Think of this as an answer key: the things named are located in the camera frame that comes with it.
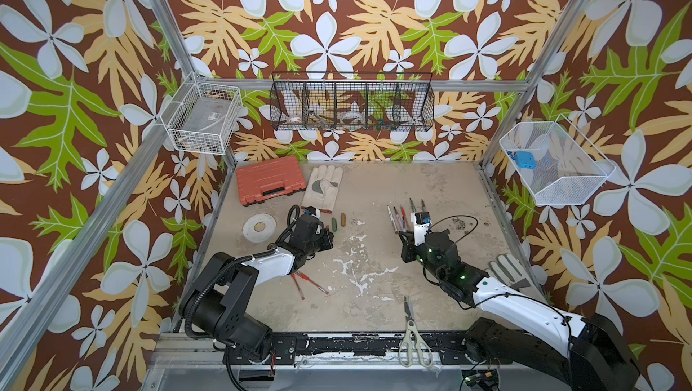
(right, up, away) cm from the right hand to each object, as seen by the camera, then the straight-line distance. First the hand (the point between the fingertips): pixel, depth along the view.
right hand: (398, 232), depth 82 cm
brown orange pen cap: (-17, +2, +19) cm, 26 cm away
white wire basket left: (-62, +36, +3) cm, 72 cm away
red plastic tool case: (-48, +18, +27) cm, 57 cm away
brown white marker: (+2, +2, +19) cm, 19 cm away
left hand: (-20, -1, +10) cm, 23 cm away
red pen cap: (-23, -1, +17) cm, 28 cm away
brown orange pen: (+15, +6, +23) cm, 28 cm away
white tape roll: (-50, -4, +14) cm, 52 cm away
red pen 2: (-28, -17, +6) cm, 33 cm away
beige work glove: (-26, +15, +29) cm, 42 cm away
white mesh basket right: (+49, +22, 0) cm, 54 cm away
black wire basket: (-13, +46, +17) cm, 50 cm away
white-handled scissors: (+3, -30, -5) cm, 31 cm away
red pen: (-32, -19, +4) cm, 37 cm away
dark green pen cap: (-20, 0, +18) cm, 27 cm away
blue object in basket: (+42, +23, +4) cm, 48 cm away
